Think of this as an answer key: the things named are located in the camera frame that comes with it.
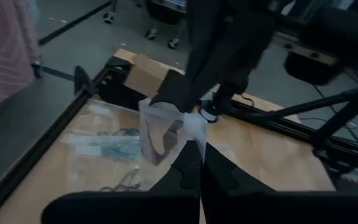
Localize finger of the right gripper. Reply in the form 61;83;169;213
213;82;248;114
149;70;198;114

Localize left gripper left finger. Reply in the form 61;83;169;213
41;140;203;224

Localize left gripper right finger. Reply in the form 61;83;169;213
201;143;358;224

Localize small cardboard box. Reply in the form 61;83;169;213
113;49;188;98

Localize tape roll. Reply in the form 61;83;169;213
198;105;221;124

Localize black wheeled chair base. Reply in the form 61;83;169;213
103;0;188;50

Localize rack caster wheel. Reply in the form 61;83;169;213
31;60;44;79

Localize pink chevron cloth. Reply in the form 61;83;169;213
0;0;40;121

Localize black corner bracket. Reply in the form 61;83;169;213
74;65;97;96

